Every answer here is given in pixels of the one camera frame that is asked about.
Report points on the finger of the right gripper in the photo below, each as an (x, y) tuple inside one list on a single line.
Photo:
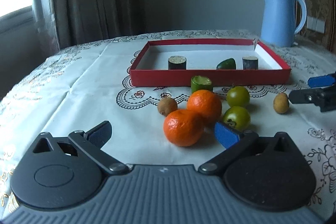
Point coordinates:
[(317, 96), (322, 81)]

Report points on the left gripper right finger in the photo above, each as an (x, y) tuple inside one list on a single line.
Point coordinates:
[(235, 144)]

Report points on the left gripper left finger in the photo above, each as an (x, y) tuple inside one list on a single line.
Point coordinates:
[(90, 144)]

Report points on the green tomato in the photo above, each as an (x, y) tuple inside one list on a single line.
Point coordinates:
[(238, 96), (237, 117)]

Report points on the tan longan fruit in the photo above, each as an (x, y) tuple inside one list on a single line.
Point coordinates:
[(281, 103)]

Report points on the orange mandarin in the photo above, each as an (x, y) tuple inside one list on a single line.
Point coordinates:
[(207, 104), (183, 127)]

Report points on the green cucumber cylinder piece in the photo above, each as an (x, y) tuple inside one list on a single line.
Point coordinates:
[(200, 83)]

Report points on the green avocado half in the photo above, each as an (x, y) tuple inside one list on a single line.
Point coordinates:
[(227, 64)]

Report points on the brown kiwi fruit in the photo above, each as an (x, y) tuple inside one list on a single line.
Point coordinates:
[(166, 106)]

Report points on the white embroidered tablecloth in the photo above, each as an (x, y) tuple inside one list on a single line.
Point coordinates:
[(82, 86)]

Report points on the light blue electric kettle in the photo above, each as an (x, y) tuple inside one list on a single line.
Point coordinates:
[(282, 20)]

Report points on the red shallow cardboard tray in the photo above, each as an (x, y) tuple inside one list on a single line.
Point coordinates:
[(150, 68)]

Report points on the white wall switch panel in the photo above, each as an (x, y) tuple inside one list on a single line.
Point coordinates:
[(315, 24)]

